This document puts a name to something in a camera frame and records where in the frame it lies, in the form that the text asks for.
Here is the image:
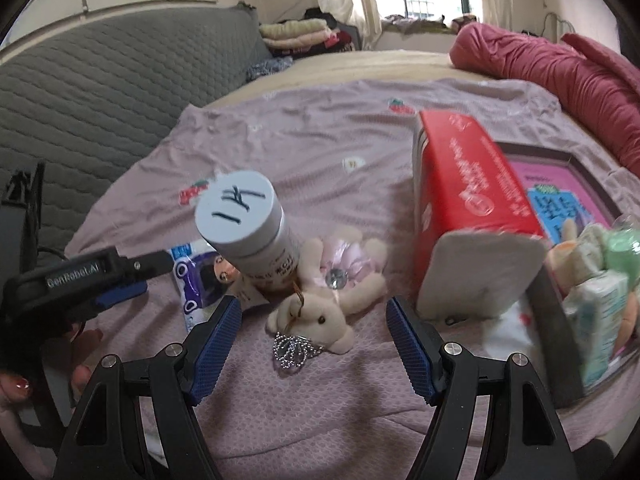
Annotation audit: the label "plush rabbit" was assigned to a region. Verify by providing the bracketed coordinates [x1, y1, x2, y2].
[265, 225, 390, 376]

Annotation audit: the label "person's left hand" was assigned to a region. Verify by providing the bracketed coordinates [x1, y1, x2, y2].
[0, 327, 104, 480]

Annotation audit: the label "small green-white tissue pack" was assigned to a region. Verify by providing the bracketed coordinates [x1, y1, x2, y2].
[562, 267, 633, 388]

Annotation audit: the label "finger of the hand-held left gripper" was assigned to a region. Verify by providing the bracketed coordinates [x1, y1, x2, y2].
[92, 280, 149, 313]
[117, 249, 173, 281]

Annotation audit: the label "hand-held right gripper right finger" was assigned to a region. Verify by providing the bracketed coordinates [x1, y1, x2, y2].
[386, 296, 580, 480]

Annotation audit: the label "clothes on windowsill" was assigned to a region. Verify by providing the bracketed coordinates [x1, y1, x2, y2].
[382, 12, 476, 36]

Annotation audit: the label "white lidded bottle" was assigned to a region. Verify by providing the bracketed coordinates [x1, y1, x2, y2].
[197, 171, 303, 296]

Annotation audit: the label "cream floral scrunchie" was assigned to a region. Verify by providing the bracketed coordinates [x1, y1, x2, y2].
[575, 222, 608, 281]

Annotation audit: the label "dark floral cloth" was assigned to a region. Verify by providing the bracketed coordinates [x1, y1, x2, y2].
[245, 56, 293, 81]

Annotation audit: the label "pink quilt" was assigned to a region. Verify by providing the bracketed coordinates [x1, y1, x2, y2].
[449, 22, 640, 178]

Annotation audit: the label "purple doll packet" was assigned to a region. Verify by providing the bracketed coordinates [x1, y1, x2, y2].
[170, 242, 241, 333]

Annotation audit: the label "pink and blue book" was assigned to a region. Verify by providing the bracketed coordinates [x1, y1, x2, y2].
[507, 160, 618, 248]

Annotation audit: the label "red paper tissue pack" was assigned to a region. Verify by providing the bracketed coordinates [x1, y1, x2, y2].
[411, 109, 551, 320]

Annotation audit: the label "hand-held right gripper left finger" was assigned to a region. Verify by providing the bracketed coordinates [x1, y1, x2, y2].
[52, 295, 243, 480]

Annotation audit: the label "pile of folded clothes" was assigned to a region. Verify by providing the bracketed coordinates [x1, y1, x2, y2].
[259, 7, 361, 56]

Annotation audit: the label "dark shallow box tray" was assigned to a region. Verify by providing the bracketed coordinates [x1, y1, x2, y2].
[492, 141, 640, 408]

